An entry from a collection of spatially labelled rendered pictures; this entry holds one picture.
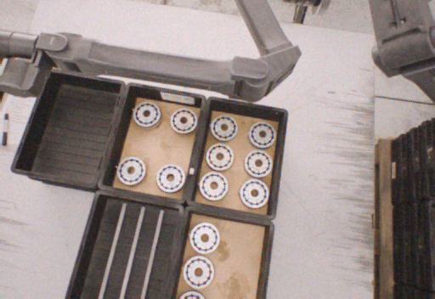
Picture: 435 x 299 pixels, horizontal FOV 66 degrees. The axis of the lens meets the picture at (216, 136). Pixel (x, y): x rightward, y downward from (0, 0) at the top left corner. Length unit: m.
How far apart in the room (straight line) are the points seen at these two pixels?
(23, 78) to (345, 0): 2.45
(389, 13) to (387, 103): 1.91
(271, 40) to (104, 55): 0.33
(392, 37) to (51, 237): 1.29
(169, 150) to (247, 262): 0.48
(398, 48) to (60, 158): 1.14
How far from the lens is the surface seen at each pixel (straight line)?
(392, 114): 2.52
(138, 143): 1.30
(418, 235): 1.95
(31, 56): 0.76
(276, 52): 0.68
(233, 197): 1.24
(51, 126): 1.43
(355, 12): 2.82
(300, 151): 1.45
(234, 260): 1.23
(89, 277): 1.29
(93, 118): 1.38
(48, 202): 1.50
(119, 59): 0.69
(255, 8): 0.75
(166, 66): 0.67
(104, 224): 1.28
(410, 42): 0.64
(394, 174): 2.17
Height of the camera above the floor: 2.05
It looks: 72 degrees down
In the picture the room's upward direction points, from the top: 5 degrees clockwise
